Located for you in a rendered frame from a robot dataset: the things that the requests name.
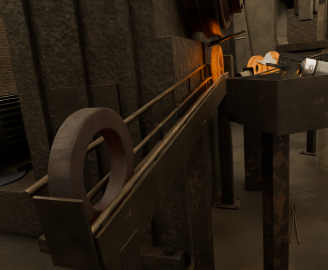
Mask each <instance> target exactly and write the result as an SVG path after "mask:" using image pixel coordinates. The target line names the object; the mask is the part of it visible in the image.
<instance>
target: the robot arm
mask: <svg viewBox="0 0 328 270"><path fill-rule="evenodd" d="M256 62H257V63H258V64H261V65H266V66H271V67H274V68H276V69H279V70H285V71H286V72H285V73H284V74H283V75H282V76H281V80H284V79H287V78H288V77H289V76H290V75H292V74H293V73H294V72H295V71H296V70H297V69H298V71H297V74H299V75H300V77H311V76H319V75H325V74H328V62H322V61H317V60H314V59H309V58H306V59H305V56H300V55H295V54H291V53H287V52H280V55H279V57H278V62H277V61H276V60H275V59H272V57H271V54H270V53H267V54H266V55H265V57H264V59H263V60H262V61H258V60H256ZM270 62H271V63H270ZM276 62H277V64H275V63H276ZM297 64H298V65H297Z"/></svg>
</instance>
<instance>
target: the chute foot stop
mask: <svg viewBox="0 0 328 270"><path fill-rule="evenodd" d="M32 199H33V203H34V206H35V209H36V212H37V215H38V218H39V221H40V224H41V227H42V231H43V234H44V237H45V239H46V242H47V246H48V249H49V252H50V255H51V259H52V261H53V264H54V266H60V267H66V268H72V269H77V270H102V269H101V265H100V261H99V256H98V252H97V250H96V246H95V241H94V237H93V233H92V229H91V225H90V221H89V218H88V214H87V210H86V206H85V202H84V200H81V199H69V198H56V197H43V196H34V197H33V198H32Z"/></svg>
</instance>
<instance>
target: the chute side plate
mask: <svg viewBox="0 0 328 270"><path fill-rule="evenodd" d="M226 76H227V77H226ZM226 78H230V76H229V74H227V75H225V76H223V77H222V78H221V79H220V80H219V82H218V83H217V84H216V85H215V87H214V88H213V89H212V90H211V92H210V93H209V95H208V96H207V97H206V98H205V100H204V101H203V102H202V103H201V104H200V106H199V107H198V108H197V109H196V111H195V112H194V113H193V114H192V116H191V117H190V118H189V119H188V121H187V122H186V123H185V124H184V125H183V127H182V128H181V129H180V131H179V132H178V133H177V135H176V136H175V137H174V138H173V140H172V141H171V142H170V143H169V145H168V146H167V147H166V148H165V150H164V151H163V152H162V153H161V155H160V156H159V157H158V158H157V160H156V161H155V162H154V163H153V164H152V166H151V167H150V168H149V170H148V171H147V172H146V174H145V175H144V176H143V177H142V178H141V180H140V181H139V182H138V183H137V185H136V186H135V187H134V188H133V190H132V191H131V192H130V193H129V195H128V196H127V197H126V198H125V199H124V201H123V202H122V203H121V205H120V206H119V207H118V209H117V210H116V211H115V212H114V214H113V215H112V216H111V217H110V219H109V220H108V221H107V223H106V224H105V225H104V226H103V228H101V230H100V231H99V232H98V233H97V235H96V236H95V237H94V238H95V242H96V247H97V250H98V254H99V258H100V262H101V266H102V270H122V265H121V257H120V250H121V249H122V248H123V246H124V245H125V244H126V242H127V241H128V240H129V239H130V237H131V236H132V235H133V233H134V232H135V231H136V230H138V238H139V241H140V239H141V237H142V235H143V234H144V232H145V230H146V229H147V227H148V225H149V223H150V222H151V220H152V219H153V217H154V215H155V213H156V212H157V210H158V208H159V207H160V205H161V203H162V201H163V200H164V198H165V196H166V194H167V193H168V191H169V189H170V188H171V186H172V184H173V183H174V181H175V179H176V177H177V176H178V174H179V172H180V171H181V169H182V167H183V166H184V164H185V162H186V160H187V159H188V157H189V155H190V154H191V152H192V150H193V148H194V147H195V145H196V143H197V141H198V140H199V138H200V136H201V135H202V123H203V122H204V121H206V126H207V125H208V123H209V121H210V119H211V118H212V116H213V114H214V113H215V111H216V109H217V107H218V106H219V104H220V102H221V101H222V99H223V97H224V96H225V94H226Z"/></svg>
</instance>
